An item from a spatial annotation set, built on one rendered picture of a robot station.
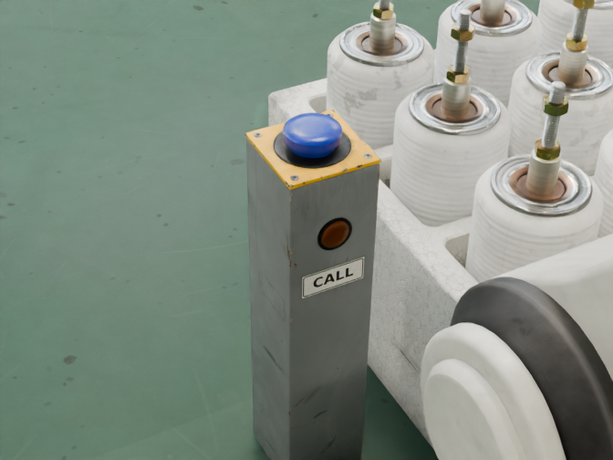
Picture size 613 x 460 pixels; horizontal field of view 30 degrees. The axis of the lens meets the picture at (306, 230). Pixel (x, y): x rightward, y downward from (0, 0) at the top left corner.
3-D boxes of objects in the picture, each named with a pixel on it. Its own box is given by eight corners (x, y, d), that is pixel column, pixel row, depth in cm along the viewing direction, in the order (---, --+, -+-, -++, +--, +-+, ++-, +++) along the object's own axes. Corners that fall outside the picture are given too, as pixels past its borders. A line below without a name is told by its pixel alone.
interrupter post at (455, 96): (443, 121, 93) (447, 87, 91) (436, 106, 95) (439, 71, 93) (472, 119, 93) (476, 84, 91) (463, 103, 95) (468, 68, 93)
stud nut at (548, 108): (557, 100, 82) (559, 90, 82) (572, 111, 81) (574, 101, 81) (535, 107, 82) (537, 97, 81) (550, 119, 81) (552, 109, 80)
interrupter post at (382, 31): (400, 47, 102) (402, 14, 100) (383, 57, 101) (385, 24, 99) (379, 38, 103) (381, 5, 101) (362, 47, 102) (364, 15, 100)
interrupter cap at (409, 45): (441, 47, 102) (441, 40, 102) (387, 78, 98) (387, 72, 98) (376, 18, 106) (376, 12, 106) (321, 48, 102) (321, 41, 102)
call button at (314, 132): (351, 159, 78) (352, 133, 77) (299, 174, 77) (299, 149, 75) (324, 130, 81) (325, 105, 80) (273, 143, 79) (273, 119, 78)
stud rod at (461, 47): (451, 99, 93) (461, 15, 88) (448, 92, 93) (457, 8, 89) (463, 98, 93) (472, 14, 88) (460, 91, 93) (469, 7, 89)
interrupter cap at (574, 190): (548, 151, 90) (549, 143, 90) (612, 202, 85) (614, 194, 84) (470, 177, 87) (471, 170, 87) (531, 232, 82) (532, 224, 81)
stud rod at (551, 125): (545, 166, 85) (559, 78, 81) (553, 172, 85) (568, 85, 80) (534, 170, 85) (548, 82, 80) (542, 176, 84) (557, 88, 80)
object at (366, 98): (440, 204, 114) (457, 44, 102) (378, 249, 108) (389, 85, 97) (366, 165, 119) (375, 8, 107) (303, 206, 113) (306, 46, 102)
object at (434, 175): (397, 317, 101) (410, 148, 90) (374, 247, 108) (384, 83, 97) (502, 305, 102) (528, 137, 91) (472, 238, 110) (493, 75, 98)
